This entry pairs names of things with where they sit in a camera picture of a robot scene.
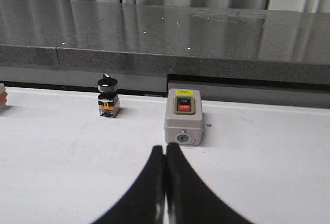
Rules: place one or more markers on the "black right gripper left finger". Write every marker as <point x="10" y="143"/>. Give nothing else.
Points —
<point x="144" y="200"/>

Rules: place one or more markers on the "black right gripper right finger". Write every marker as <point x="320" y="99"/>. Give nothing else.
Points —
<point x="189" y="198"/>

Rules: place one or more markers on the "grey stone counter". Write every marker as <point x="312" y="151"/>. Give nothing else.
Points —
<point x="265" y="45"/>

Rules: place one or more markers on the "grey on-off switch box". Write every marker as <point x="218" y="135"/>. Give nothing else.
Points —
<point x="184" y="123"/>

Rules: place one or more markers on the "black rotary selector switch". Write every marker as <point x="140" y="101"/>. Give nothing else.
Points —
<point x="108" y="100"/>

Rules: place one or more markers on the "green pushbutton switch white body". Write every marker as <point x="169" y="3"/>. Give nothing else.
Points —
<point x="3" y="96"/>

